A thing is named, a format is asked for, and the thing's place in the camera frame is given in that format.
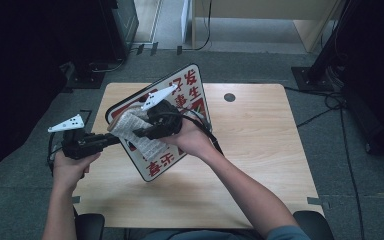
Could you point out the light wooden desk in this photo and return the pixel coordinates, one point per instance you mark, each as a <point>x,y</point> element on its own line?
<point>263,8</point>

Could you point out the dark cabinet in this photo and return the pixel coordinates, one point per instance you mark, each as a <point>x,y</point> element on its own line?
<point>123,26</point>

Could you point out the black chair armrest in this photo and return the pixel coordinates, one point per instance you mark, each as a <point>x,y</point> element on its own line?
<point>316,223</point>
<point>91,228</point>

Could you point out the black stand base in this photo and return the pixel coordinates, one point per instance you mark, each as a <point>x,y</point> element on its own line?
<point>308,80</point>
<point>86,80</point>

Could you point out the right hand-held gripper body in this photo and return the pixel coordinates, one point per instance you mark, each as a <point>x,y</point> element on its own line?
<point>166,118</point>

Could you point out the panda print board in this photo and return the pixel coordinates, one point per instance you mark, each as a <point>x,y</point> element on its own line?
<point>156,166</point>

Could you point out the white fluffy cloth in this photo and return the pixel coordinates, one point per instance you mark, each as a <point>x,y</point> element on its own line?
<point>130,125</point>

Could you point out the person's right hand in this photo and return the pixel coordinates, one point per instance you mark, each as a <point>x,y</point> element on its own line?
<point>191,140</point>

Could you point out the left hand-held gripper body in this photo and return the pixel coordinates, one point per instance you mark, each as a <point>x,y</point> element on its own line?
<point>78,145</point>

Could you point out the grey tape piece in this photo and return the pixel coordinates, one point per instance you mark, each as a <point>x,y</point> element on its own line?
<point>76,199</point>
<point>313,200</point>

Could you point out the black curtain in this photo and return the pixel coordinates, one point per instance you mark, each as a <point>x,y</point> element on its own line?
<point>20,66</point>
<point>373,50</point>

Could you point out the person's left hand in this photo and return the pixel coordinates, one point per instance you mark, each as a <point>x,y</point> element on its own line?
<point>68,171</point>

